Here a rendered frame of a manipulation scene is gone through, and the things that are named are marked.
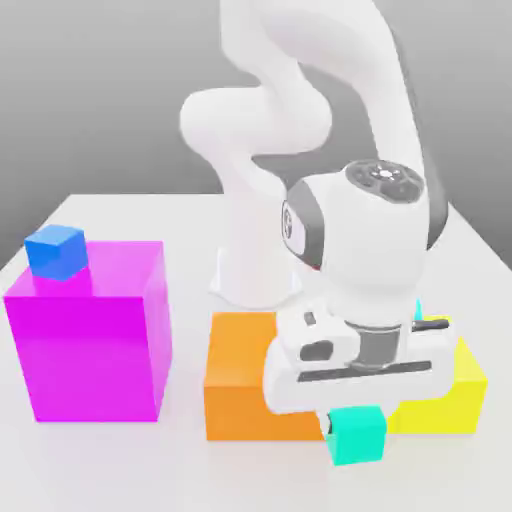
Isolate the large yellow box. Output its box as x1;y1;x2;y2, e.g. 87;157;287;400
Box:
385;314;490;436

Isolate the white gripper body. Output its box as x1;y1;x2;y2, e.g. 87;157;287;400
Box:
262;317;458;418

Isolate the small turquoise cube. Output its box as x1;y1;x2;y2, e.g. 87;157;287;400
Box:
325;404;388;468

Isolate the large orange box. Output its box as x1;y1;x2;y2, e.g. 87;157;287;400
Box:
203;310;328;442

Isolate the small blue cube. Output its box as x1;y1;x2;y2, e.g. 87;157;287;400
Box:
24;224;89;282

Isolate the large magenta box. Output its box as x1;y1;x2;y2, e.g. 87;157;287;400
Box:
3;240;174;424

